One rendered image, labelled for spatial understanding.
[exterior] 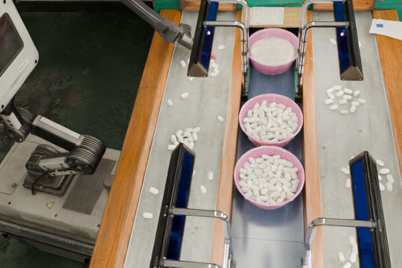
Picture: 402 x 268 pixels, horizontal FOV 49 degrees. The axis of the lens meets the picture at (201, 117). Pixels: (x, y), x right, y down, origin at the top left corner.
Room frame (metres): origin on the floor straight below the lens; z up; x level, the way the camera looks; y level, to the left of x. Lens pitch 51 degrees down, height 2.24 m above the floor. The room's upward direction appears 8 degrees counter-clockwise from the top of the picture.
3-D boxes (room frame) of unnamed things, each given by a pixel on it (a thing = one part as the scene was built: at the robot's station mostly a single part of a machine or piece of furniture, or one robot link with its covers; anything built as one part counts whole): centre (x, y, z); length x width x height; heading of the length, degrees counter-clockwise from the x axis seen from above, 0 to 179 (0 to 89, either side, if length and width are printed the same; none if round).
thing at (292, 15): (1.80, -0.44, 0.77); 0.33 x 0.15 x 0.01; 77
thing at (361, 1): (1.77, -0.78, 0.83); 0.30 x 0.06 x 0.07; 77
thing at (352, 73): (1.35, -0.62, 1.08); 0.62 x 0.08 x 0.07; 167
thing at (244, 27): (1.46, -0.16, 0.90); 0.20 x 0.19 x 0.45; 167
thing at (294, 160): (0.88, -0.23, 0.72); 0.27 x 0.27 x 0.10
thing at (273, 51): (1.58, -0.39, 0.71); 0.22 x 0.22 x 0.06
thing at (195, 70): (1.48, -0.08, 1.08); 0.62 x 0.08 x 0.07; 167
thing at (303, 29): (1.37, -0.55, 0.90); 0.20 x 0.19 x 0.45; 167
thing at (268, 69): (1.58, -0.39, 0.72); 0.27 x 0.27 x 0.10
